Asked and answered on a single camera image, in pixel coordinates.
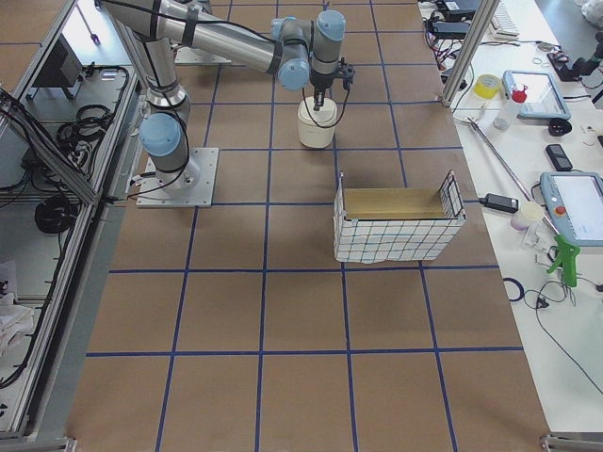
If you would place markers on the yellow tape roll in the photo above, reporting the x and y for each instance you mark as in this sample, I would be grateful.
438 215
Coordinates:
487 86

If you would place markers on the green plastic gun tool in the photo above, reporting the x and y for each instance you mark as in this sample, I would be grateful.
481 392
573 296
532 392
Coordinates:
566 259

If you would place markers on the long metal rod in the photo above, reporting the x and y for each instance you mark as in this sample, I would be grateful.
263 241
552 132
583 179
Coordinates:
477 129

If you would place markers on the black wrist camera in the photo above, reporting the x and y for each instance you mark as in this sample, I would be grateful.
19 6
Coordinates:
346 73

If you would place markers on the near blue teach pendant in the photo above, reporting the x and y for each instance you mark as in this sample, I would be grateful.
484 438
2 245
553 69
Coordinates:
574 202

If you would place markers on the black phone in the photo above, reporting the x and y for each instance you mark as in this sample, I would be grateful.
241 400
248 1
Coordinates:
558 158

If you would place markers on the crumpled white cloth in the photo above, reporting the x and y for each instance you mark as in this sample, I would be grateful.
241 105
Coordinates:
16 320

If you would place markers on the blue teach pendant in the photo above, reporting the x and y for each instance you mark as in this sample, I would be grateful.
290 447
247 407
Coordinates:
574 202
544 100

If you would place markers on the black round dish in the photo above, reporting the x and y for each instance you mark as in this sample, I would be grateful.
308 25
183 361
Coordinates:
558 127

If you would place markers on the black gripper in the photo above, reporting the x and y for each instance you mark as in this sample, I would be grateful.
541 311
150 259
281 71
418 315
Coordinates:
321 85

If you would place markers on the far blue teach pendant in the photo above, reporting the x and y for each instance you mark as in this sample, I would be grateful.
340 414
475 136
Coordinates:
544 100

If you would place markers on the aluminium frame post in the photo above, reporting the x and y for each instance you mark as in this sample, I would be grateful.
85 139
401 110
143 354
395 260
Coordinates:
481 20

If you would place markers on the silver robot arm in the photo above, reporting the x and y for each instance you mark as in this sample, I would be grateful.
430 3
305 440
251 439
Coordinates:
298 53

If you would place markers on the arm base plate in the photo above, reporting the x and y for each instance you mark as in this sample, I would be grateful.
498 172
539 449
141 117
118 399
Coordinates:
193 187
186 56

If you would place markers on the clear bottle red cap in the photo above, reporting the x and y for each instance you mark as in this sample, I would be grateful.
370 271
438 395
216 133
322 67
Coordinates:
508 113

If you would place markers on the white paper cup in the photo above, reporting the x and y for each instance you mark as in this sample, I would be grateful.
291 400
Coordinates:
528 213

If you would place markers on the white checkered fabric basket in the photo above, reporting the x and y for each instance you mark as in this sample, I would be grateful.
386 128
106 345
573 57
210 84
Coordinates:
373 225

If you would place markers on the black power adapter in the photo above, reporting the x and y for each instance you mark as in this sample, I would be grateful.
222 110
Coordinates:
449 31

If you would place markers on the white trash can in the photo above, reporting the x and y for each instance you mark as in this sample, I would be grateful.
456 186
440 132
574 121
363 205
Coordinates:
316 127

